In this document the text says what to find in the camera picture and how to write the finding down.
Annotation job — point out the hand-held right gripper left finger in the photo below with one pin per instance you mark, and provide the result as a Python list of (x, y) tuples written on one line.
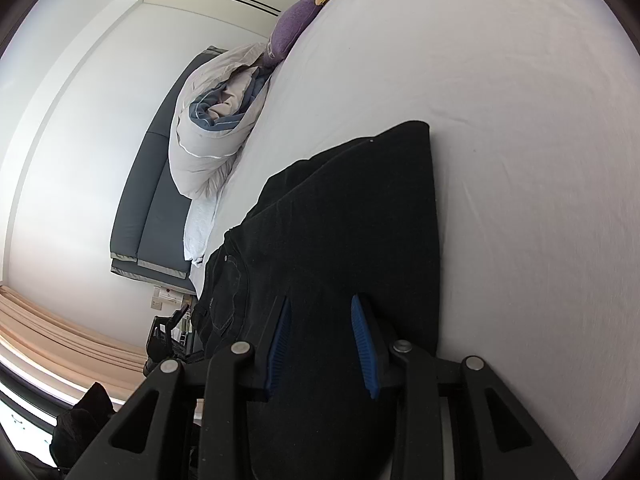
[(277, 350)]

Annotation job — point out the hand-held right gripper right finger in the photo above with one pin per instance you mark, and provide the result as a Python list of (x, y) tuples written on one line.
[(362, 345)]

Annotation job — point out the black pants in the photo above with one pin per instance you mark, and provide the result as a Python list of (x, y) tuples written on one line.
[(340, 240)]

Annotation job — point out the beige curtain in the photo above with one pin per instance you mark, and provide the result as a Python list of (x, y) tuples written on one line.
[(60, 335)]

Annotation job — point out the white pillow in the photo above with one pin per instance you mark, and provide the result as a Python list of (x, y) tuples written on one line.
[(200, 230)]

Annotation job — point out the dark cloth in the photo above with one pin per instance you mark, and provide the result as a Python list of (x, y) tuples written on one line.
[(82, 425)]

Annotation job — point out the grey padded headboard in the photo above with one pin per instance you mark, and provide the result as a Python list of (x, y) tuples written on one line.
[(150, 210)]

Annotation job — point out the rolled beige and blue duvet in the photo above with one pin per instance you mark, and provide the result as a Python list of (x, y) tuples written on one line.
[(210, 150)]

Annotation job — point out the bed with white sheet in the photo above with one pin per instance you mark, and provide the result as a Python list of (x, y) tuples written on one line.
[(500, 160)]

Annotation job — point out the purple cushion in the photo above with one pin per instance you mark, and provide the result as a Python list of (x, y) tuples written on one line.
[(292, 27)]

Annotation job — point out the white wardrobe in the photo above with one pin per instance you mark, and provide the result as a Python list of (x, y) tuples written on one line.
[(225, 5)]

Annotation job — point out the white bedside wall socket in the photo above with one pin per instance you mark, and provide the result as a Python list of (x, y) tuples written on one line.
[(165, 299)]

